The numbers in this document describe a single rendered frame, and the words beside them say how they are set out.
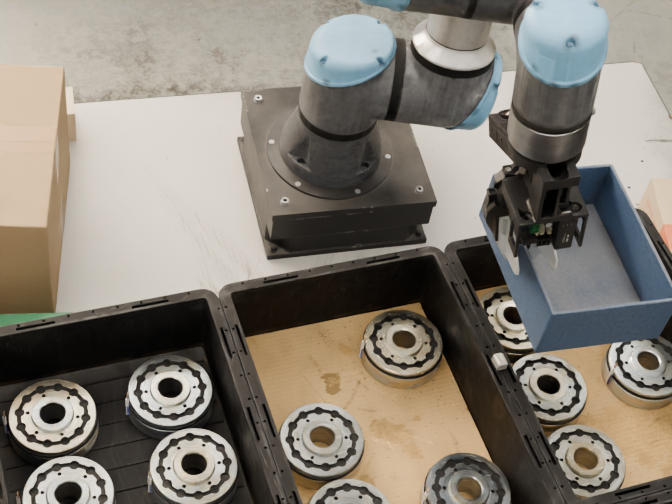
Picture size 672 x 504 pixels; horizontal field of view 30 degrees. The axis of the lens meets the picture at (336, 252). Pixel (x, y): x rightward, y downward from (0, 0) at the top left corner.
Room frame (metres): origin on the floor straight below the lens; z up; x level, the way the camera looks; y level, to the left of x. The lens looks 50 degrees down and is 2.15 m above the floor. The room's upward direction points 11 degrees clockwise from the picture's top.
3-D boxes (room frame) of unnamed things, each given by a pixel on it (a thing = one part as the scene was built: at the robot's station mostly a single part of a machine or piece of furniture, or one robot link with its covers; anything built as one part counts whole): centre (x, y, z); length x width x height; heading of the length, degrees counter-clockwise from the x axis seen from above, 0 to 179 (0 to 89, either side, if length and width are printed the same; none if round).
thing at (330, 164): (1.32, 0.04, 0.85); 0.15 x 0.15 x 0.10
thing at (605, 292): (0.93, -0.26, 1.10); 0.20 x 0.15 x 0.07; 22
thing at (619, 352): (0.99, -0.42, 0.86); 0.10 x 0.10 x 0.01
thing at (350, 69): (1.31, 0.03, 0.97); 0.13 x 0.12 x 0.14; 97
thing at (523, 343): (1.02, -0.24, 0.86); 0.10 x 0.10 x 0.01
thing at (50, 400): (0.75, 0.29, 0.86); 0.05 x 0.05 x 0.01
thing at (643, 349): (0.99, -0.42, 0.86); 0.05 x 0.05 x 0.01
